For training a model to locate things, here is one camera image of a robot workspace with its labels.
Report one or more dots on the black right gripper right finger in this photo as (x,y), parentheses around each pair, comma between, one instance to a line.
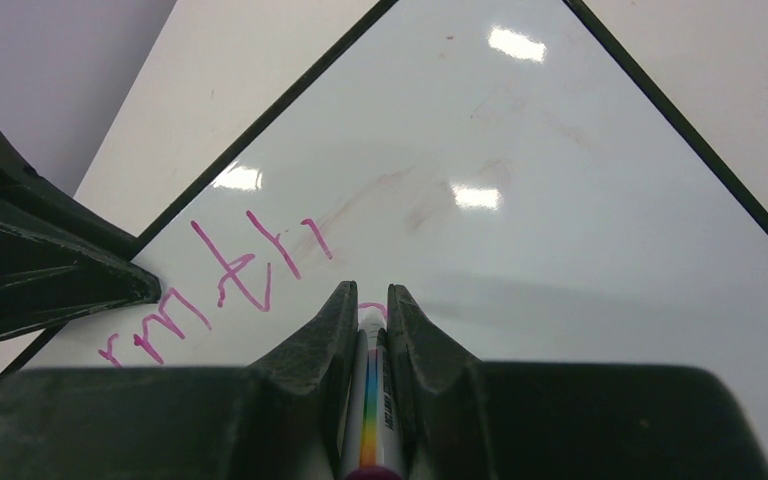
(466,418)

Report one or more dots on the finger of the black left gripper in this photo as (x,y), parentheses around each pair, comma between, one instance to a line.
(24,188)
(49,276)

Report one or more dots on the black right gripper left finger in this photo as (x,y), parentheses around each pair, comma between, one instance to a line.
(277,418)

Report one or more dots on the magenta whiteboard marker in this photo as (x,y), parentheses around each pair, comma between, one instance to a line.
(372,446)

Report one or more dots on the black framed whiteboard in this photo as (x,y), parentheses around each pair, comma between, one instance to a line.
(505,161)

